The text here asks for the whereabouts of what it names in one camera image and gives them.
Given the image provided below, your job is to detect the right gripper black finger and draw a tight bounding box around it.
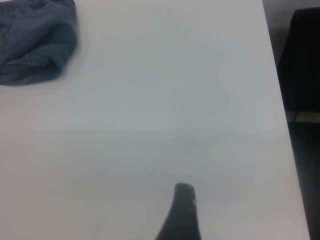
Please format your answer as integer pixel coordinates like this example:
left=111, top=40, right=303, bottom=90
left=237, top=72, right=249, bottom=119
left=154, top=182, right=202, bottom=240

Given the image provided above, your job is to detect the blue denim shorts basketball print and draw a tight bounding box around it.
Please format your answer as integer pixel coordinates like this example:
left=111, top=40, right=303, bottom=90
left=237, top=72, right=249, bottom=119
left=0, top=0, right=78, bottom=87

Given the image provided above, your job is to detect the black box-shaped furniture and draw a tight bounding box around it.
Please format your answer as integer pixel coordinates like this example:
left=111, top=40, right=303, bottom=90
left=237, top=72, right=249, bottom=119
left=276, top=8, right=320, bottom=121

